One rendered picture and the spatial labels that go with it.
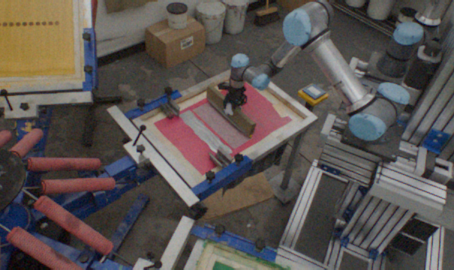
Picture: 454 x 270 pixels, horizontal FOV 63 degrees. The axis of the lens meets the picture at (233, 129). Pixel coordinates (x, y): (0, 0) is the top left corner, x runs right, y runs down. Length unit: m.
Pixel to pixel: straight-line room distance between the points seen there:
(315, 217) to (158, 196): 1.11
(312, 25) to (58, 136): 2.45
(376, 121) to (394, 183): 0.34
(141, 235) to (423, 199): 1.76
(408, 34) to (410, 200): 0.74
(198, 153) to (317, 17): 0.84
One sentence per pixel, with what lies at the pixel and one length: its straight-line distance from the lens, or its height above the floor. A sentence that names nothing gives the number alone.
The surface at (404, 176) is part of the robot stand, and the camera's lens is 1.64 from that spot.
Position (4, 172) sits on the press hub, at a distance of 1.40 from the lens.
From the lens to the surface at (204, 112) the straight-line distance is 1.97.
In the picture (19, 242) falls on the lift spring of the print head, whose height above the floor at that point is 1.21.
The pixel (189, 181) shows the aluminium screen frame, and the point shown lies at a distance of 1.64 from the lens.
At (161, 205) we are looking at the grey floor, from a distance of 2.74.
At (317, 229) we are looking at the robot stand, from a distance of 2.52.
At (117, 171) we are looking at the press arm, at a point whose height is 1.04.
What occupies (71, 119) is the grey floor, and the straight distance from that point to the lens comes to 3.42.
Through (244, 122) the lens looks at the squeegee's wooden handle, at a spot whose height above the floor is 1.03.
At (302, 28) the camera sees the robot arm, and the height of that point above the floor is 1.67.
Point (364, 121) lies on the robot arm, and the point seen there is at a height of 1.46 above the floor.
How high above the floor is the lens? 2.33
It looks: 46 degrees down
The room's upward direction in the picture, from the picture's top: 7 degrees clockwise
